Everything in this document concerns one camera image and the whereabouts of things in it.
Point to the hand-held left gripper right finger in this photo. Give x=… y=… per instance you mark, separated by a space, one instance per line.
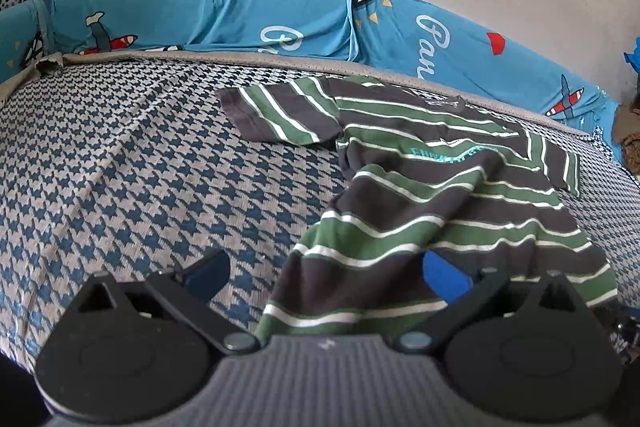
x=445 y=274

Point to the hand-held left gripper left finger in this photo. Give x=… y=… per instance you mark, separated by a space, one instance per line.
x=210 y=274

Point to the green grey striped t-shirt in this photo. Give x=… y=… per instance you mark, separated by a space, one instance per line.
x=440 y=187

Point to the houndstooth bed mat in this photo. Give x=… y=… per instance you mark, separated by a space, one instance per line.
x=150 y=167

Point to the brown cloth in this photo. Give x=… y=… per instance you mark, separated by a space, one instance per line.
x=627 y=132

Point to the blue cloth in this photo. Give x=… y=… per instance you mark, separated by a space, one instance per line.
x=633 y=59

